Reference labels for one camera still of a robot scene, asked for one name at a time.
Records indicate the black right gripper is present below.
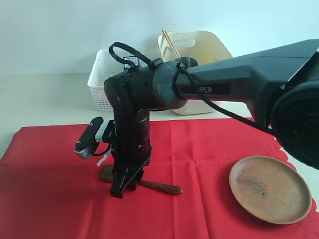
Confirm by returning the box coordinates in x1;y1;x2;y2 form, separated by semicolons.
107;119;152;199

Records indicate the dark wooden spoon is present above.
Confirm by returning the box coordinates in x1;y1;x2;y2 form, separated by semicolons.
100;165;183;195

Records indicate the blue white milk carton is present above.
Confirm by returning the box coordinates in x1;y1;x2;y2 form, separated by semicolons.
124;56;140;69

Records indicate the stainless steel cup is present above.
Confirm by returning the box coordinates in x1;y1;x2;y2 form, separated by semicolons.
176;56;199;68

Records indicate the wooden chopstick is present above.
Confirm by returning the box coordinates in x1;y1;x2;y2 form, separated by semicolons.
162;30;180;58

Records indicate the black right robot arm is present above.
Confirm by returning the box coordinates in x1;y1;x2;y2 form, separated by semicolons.
104;39;319;198

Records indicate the red table cloth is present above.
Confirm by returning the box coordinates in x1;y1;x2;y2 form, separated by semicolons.
0;119;319;239

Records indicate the white perforated plastic basket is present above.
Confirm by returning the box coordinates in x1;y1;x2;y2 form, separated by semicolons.
87;49;130;112

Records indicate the brown wooden plate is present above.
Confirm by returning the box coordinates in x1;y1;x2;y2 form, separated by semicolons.
229;155;312;225

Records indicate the cream plastic bin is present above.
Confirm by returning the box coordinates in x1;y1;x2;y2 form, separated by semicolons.
167;30;232;115

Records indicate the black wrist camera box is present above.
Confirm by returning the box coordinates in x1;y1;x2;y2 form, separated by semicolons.
74;117;111;159

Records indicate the black camera cable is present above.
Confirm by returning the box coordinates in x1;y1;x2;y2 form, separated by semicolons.
92;42;277;157

